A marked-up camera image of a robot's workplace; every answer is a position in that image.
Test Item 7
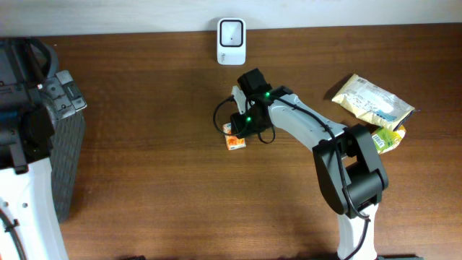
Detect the small orange white packet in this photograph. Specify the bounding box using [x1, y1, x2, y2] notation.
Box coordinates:
[222, 123, 246, 151]

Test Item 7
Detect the yellow snack bag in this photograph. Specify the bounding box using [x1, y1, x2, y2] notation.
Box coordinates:
[331, 74, 415, 131]

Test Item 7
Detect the green drink carton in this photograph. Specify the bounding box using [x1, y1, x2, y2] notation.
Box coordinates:
[371, 126, 406, 155]

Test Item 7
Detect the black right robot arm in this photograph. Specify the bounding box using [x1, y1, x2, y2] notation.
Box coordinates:
[230, 69, 388, 259]

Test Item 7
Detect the white barcode scanner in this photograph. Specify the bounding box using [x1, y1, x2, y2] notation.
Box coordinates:
[217, 17, 247, 66]

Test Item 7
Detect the grey plastic mesh basket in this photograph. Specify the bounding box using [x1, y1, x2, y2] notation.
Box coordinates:
[45, 45, 87, 223]

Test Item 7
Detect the black left camera cable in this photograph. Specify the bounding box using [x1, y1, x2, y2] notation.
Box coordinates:
[0, 208, 27, 260]

